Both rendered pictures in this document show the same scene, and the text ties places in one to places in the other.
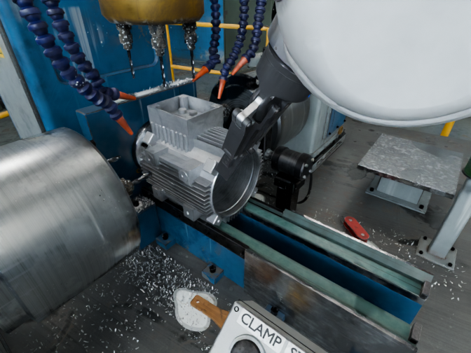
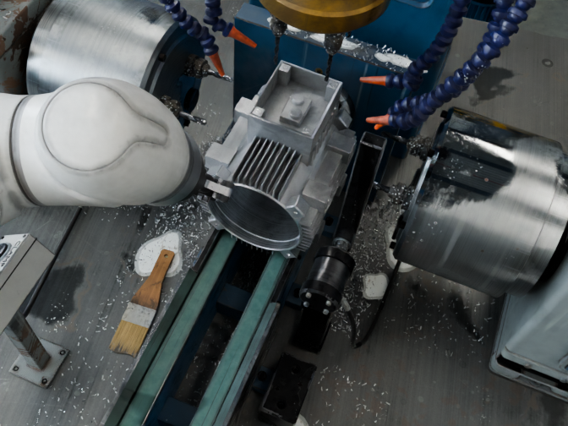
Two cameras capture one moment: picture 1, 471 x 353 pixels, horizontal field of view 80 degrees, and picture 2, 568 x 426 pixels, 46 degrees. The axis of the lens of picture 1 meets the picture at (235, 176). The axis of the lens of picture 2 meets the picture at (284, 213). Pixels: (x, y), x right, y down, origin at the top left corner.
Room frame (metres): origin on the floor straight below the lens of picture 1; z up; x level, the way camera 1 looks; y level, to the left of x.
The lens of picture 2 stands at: (0.31, -0.50, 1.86)
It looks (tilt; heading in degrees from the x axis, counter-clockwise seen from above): 58 degrees down; 67
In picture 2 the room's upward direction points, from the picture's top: 8 degrees clockwise
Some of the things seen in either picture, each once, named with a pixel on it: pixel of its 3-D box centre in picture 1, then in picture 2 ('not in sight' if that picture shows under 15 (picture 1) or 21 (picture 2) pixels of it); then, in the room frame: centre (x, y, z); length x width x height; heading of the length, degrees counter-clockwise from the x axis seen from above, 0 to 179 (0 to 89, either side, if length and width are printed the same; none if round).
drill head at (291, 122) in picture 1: (264, 108); (495, 209); (0.83, -0.09, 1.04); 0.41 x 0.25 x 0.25; 142
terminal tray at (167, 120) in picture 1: (186, 122); (294, 114); (0.56, 0.10, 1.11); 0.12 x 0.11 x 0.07; 51
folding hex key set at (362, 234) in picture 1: (355, 229); not in sight; (0.54, -0.32, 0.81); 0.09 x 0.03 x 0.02; 13
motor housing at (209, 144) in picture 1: (202, 166); (279, 170); (0.53, 0.07, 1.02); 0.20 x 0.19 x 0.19; 51
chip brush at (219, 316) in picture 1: (234, 326); (146, 300); (0.29, 0.00, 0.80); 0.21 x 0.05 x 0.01; 57
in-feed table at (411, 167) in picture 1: (405, 174); not in sight; (0.73, -0.53, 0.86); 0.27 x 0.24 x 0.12; 142
